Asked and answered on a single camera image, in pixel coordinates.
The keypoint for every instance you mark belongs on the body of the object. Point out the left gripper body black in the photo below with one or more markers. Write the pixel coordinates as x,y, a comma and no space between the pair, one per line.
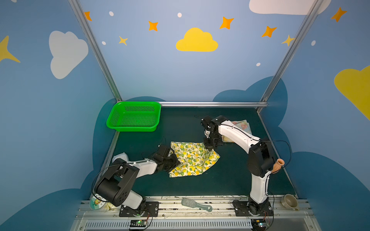
170,160

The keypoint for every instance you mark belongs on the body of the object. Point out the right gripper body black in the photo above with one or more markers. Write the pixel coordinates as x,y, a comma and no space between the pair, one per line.
209,141

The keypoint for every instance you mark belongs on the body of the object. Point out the green lemon print skirt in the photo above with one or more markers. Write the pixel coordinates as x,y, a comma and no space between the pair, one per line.
194,159

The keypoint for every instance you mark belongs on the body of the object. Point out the pastel floral skirt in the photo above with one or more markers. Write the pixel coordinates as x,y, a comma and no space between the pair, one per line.
243,125

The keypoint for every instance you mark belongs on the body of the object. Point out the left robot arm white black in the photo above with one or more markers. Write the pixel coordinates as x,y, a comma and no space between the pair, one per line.
116,184

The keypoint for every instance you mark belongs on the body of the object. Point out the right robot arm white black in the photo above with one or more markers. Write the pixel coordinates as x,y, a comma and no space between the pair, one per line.
262,161

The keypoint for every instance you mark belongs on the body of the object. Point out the green hair brush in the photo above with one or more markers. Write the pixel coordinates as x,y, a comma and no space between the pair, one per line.
193,204

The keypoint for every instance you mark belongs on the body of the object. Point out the green plastic basket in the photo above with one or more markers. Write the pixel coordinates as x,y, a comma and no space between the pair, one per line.
134,116

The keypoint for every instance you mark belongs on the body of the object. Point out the terracotta ribbed vase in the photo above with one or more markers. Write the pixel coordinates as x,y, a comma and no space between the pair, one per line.
279,164

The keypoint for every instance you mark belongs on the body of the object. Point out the left controller circuit board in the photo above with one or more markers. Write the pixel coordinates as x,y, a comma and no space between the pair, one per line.
138,224

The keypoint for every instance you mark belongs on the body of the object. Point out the controller circuit board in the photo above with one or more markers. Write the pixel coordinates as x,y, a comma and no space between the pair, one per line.
138,224
258,225

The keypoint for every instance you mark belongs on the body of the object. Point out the round clear jar green lid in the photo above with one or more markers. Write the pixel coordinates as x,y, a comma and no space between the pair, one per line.
99,206

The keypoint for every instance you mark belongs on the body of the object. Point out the right controller circuit board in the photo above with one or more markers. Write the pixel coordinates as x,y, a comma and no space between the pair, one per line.
258,225

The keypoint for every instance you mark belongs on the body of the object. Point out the beige ceramic cup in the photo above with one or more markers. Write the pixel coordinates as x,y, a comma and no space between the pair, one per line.
290,202

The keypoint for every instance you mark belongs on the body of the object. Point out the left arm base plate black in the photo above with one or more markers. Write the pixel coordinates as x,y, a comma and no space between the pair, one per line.
145,209

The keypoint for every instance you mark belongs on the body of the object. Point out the aluminium rail base frame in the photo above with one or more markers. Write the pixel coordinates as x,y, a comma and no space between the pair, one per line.
172,216

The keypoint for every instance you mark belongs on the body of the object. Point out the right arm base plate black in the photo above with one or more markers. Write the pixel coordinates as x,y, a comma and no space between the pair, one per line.
251,208

